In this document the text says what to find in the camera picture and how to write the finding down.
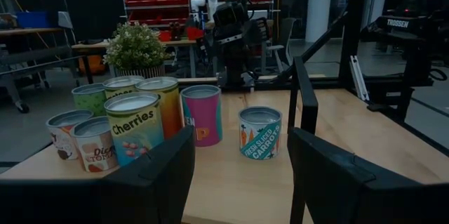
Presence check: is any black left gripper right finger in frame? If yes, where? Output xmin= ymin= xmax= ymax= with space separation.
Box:
xmin=287 ymin=127 xmax=449 ymax=224

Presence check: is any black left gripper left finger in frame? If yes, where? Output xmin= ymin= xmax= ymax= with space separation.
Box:
xmin=0 ymin=125 xmax=196 ymax=224

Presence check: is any white pink diced tomatoes can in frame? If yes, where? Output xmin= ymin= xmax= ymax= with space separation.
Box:
xmin=69 ymin=115 xmax=119 ymax=173

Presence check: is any blue cherries can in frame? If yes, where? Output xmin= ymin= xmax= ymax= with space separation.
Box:
xmin=103 ymin=91 xmax=165 ymax=167

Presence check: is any small white brown can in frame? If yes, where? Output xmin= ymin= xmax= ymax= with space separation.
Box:
xmin=45 ymin=108 xmax=95 ymax=161

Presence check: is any green patterned can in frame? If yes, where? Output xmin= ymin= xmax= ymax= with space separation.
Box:
xmin=71 ymin=83 xmax=107 ymax=117

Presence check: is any pink soup can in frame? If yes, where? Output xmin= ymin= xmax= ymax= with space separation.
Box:
xmin=180 ymin=84 xmax=223 ymax=148

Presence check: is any orange pineapple can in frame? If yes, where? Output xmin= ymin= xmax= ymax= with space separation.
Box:
xmin=135 ymin=77 xmax=184 ymax=141

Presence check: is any white teal sliced carrots can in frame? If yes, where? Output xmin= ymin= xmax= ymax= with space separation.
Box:
xmin=238 ymin=106 xmax=283 ymax=161

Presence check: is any green tomatoes can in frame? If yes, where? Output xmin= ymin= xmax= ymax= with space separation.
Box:
xmin=102 ymin=74 xmax=145 ymax=100

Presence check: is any grey office chair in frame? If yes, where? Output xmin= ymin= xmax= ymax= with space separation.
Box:
xmin=261 ymin=17 xmax=297 ymax=74

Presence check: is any potted plant striped pot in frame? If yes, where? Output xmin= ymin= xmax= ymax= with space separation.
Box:
xmin=102 ymin=21 xmax=168 ymax=79

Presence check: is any orange bin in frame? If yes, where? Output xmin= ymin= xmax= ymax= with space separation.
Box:
xmin=78 ymin=54 xmax=107 ymax=76

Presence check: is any grey metal cart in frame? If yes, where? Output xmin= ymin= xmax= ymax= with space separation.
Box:
xmin=0 ymin=44 xmax=83 ymax=114

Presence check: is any black Trossen labelled machine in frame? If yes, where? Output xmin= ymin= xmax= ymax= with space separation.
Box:
xmin=360 ymin=15 xmax=449 ymax=113

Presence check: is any wooden workbench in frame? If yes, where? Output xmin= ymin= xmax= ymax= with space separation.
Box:
xmin=0 ymin=27 xmax=65 ymax=39

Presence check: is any blue storage bin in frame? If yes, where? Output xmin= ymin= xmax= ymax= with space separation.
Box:
xmin=15 ymin=10 xmax=51 ymax=29

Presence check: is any black diagonal frame brace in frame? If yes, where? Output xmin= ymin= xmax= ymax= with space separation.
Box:
xmin=280 ymin=9 xmax=351 ymax=81

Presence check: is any white metal bracket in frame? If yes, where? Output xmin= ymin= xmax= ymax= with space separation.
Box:
xmin=348 ymin=54 xmax=370 ymax=103

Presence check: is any wooden shelf black metal frame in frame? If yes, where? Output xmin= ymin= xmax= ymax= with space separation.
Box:
xmin=0 ymin=56 xmax=319 ymax=224

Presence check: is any black rig frame post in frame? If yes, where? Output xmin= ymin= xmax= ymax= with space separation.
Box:
xmin=337 ymin=0 xmax=370 ymax=81

